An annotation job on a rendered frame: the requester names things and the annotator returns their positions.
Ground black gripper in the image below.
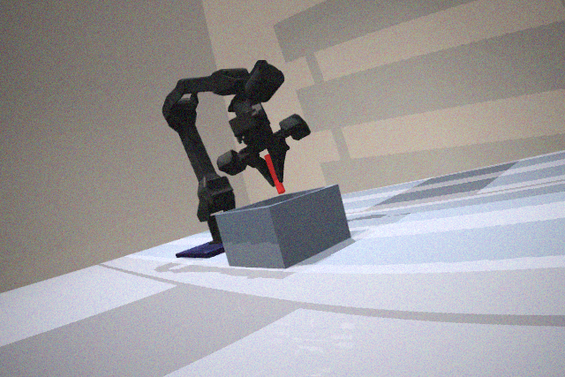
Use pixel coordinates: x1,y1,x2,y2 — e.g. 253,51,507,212
216,113,311,187

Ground red peg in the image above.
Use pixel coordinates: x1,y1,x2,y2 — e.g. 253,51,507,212
264,154,285,194

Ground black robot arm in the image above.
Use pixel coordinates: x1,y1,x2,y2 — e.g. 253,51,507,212
162,60,284,245

